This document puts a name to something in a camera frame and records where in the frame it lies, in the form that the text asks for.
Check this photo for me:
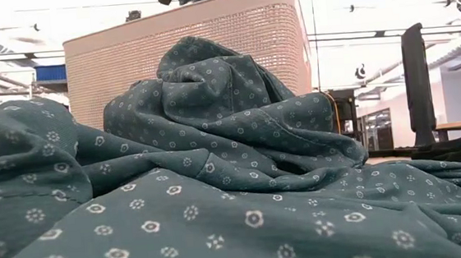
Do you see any green floral-print shirt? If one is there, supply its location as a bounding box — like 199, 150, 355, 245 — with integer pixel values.
0, 15, 461, 258

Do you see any white plastic laundry bin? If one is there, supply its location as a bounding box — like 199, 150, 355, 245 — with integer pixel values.
59, 0, 316, 132

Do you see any black ceiling box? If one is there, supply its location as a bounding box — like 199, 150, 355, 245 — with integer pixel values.
125, 9, 143, 23

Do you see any blue box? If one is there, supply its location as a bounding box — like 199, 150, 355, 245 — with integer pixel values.
35, 63, 67, 83

